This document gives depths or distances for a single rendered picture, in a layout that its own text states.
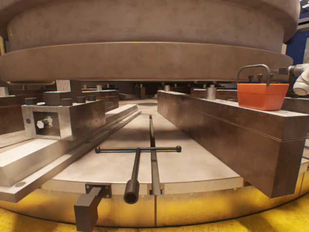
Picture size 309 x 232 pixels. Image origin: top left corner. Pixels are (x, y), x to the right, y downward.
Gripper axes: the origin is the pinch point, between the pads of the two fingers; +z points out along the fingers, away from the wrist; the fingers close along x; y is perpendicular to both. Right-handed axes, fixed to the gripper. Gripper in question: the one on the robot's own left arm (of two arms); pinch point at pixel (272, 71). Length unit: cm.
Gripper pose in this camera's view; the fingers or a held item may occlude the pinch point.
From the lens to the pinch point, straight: 170.9
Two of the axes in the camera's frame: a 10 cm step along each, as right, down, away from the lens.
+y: 0.0, -9.8, -2.1
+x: -9.0, 0.9, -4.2
